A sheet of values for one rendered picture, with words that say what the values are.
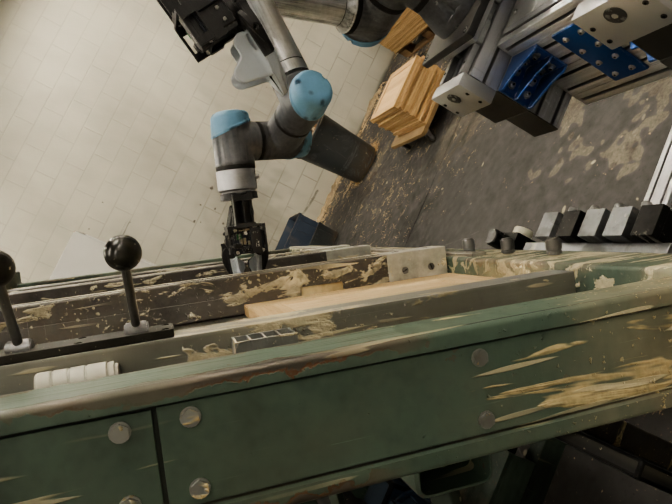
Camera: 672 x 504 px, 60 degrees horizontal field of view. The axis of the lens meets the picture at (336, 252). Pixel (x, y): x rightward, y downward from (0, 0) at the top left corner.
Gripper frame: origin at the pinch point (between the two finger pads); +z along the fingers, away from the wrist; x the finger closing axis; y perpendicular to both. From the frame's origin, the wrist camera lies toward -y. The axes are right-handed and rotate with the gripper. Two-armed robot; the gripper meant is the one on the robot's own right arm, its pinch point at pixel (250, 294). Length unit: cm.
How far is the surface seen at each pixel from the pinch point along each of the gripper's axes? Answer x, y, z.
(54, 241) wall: -119, -515, -18
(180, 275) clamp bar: -12.1, -31.8, -3.3
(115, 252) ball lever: -19, 52, -13
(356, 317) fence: 6.3, 47.9, -1.2
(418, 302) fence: 15, 48, -2
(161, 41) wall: 8, -523, -212
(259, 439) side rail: -10, 73, 2
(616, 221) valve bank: 58, 35, -7
